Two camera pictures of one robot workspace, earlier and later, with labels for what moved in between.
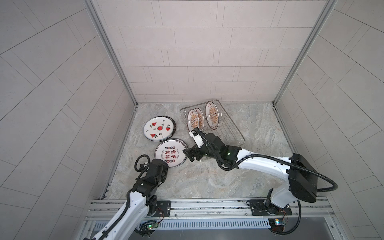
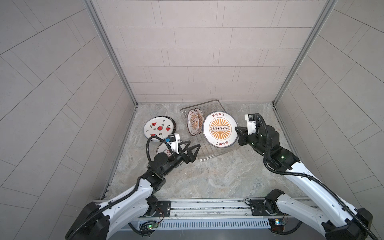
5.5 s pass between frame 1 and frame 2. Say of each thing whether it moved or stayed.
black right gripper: moved
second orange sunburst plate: stayed
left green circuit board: stayed
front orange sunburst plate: stayed
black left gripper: moved
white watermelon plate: stayed
